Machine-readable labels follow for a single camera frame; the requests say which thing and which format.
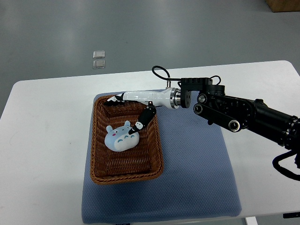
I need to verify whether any brown wicker basket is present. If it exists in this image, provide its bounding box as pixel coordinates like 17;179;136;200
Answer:
90;94;164;185

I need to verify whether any blue fabric mat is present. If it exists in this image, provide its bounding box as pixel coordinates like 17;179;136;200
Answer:
82;93;242;224

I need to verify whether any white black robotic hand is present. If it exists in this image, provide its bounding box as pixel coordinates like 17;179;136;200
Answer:
104;88;180;135

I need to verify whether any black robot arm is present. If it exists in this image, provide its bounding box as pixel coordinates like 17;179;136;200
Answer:
104;78;300;180

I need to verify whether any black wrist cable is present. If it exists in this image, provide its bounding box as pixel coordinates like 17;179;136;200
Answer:
151;65;182;88

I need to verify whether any upper floor socket plate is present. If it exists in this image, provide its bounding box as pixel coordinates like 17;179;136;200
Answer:
93;50;105;59

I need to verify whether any white table leg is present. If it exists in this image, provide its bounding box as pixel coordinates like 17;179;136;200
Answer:
245;217;258;225

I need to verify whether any black table control panel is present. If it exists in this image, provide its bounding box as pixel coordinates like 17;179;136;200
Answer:
283;212;300;219

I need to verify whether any brown cardboard box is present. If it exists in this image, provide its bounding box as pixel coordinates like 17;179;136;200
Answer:
265;0;300;12

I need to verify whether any blue plush toy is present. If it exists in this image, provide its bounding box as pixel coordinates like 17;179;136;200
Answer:
105;120;140;152

